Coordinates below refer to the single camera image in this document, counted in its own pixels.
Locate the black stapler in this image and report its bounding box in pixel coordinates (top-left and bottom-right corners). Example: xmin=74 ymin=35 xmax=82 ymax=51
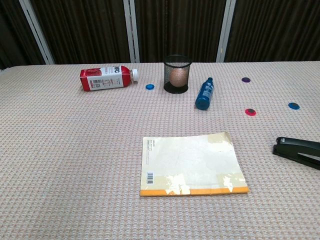
xmin=272 ymin=136 xmax=320 ymax=171

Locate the yellow white booklet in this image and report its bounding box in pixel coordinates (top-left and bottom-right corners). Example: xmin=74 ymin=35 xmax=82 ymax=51
xmin=139 ymin=131 xmax=251 ymax=198

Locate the black mesh pen holder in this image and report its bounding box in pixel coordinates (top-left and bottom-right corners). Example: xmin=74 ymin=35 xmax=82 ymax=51
xmin=163 ymin=54 xmax=191 ymax=95

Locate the blue spray bottle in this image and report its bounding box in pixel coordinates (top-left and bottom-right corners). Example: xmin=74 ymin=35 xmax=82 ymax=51
xmin=195 ymin=77 xmax=215 ymax=110

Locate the red juice bottle white cap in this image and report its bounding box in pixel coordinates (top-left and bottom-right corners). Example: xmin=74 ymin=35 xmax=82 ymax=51
xmin=79 ymin=65 xmax=140 ymax=93

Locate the pink woven tablecloth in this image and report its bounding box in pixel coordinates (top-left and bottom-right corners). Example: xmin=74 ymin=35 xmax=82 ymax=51
xmin=0 ymin=59 xmax=320 ymax=240

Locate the dark ribbed partition panel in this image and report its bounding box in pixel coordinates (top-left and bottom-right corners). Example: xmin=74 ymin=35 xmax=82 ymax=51
xmin=134 ymin=0 xmax=227 ymax=63
xmin=29 ymin=0 xmax=133 ymax=65
xmin=0 ymin=0 xmax=48 ymax=70
xmin=224 ymin=0 xmax=320 ymax=62

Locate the grey partition frame post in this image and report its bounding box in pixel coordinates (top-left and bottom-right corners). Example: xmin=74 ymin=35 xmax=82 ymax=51
xmin=215 ymin=0 xmax=236 ymax=63
xmin=19 ymin=0 xmax=55 ymax=65
xmin=123 ymin=0 xmax=141 ymax=64

